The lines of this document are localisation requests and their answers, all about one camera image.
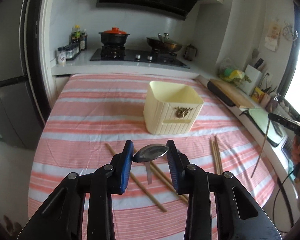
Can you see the pink striped tablecloth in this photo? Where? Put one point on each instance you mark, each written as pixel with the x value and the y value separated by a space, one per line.
pixel 96 114

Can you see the bag of vegetables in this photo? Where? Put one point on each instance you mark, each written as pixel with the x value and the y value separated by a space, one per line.
pixel 230 74

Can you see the wooden cutting board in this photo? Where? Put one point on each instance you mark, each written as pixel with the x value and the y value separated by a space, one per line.
pixel 228 94

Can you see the silver metal spoon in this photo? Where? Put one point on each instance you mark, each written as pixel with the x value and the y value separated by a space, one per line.
pixel 147 154

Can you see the wok with glass lid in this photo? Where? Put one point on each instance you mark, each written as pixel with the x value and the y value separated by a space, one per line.
pixel 163 42

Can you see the cream plastic utensil box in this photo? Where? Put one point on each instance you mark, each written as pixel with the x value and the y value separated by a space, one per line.
pixel 171 108

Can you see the wall hanging calendar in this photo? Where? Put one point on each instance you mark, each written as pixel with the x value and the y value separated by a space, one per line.
pixel 272 38

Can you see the black gas hob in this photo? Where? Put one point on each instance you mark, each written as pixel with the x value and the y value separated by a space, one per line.
pixel 120 53

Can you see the sauce bottles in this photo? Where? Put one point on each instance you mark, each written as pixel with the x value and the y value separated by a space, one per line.
pixel 79 37

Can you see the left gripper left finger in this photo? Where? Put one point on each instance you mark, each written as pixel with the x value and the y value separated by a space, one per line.
pixel 122 163

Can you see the right hand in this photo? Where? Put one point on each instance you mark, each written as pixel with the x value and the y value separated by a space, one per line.
pixel 296 151

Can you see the black clay pot orange lid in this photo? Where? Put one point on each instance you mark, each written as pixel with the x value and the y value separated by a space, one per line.
pixel 113 37

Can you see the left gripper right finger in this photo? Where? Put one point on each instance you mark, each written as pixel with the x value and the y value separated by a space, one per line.
pixel 177 162

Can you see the white knife holder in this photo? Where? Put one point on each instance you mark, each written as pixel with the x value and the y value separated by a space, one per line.
pixel 254 76

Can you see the grey refrigerator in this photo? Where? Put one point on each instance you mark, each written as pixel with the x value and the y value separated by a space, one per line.
pixel 20 122

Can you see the wooden chopstick pair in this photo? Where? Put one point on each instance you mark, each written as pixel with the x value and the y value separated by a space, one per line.
pixel 218 155
pixel 214 156

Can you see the yellow packet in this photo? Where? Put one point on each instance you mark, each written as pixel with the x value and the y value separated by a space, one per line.
pixel 257 95

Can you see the green cutting board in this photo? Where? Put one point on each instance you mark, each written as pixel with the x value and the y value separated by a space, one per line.
pixel 259 118

